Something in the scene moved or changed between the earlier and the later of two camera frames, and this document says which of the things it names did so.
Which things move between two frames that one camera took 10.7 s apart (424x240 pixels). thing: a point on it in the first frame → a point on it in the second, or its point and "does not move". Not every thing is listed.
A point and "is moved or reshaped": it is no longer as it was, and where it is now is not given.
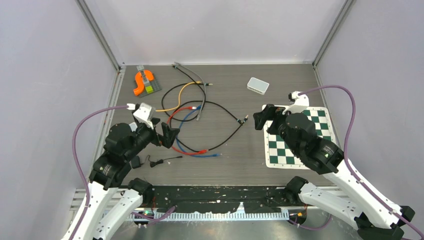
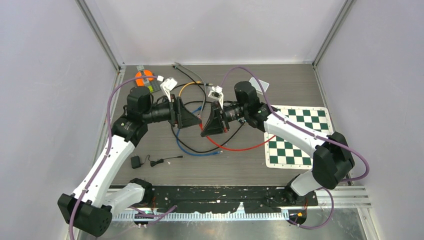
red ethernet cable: x=191 y=107 is moved or reshaped
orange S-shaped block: x=149 y=75 does not move
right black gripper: x=275 y=113 → x=214 y=126
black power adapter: x=136 y=162 does not move
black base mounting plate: x=200 y=199 does not move
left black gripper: x=169 y=134 → x=179 y=115
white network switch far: x=257 y=85 does not move
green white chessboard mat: x=279 y=153 does not move
